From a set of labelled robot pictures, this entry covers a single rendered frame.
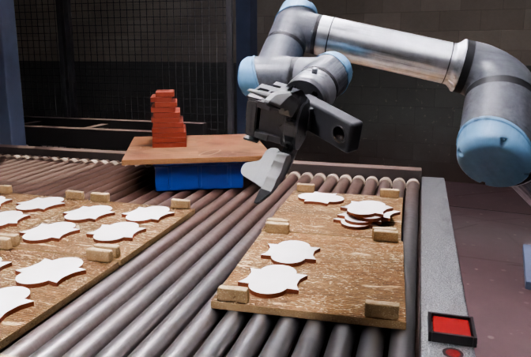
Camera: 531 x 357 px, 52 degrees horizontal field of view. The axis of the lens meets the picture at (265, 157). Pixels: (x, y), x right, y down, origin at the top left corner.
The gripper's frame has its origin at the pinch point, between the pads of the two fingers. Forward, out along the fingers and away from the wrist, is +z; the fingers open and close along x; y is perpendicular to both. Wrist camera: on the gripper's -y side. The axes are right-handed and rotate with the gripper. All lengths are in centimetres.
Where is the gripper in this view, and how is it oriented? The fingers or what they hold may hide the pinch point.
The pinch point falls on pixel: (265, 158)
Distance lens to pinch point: 68.3
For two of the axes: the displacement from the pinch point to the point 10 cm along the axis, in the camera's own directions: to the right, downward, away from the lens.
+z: -4.1, 4.3, -8.0
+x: 0.9, -8.6, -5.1
